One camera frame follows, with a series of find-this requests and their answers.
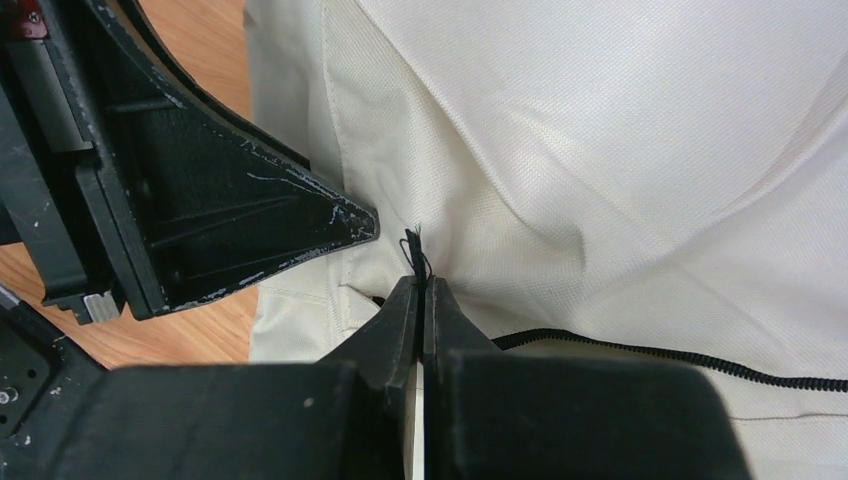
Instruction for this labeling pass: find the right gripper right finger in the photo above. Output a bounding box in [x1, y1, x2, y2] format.
[422, 277, 750, 479]

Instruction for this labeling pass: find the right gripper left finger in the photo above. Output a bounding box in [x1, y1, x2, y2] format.
[47, 276, 418, 479]

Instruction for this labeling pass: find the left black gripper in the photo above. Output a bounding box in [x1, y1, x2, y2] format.
[1, 1, 379, 325]

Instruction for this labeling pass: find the beige canvas backpack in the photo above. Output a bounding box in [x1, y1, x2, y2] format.
[241, 0, 848, 480]

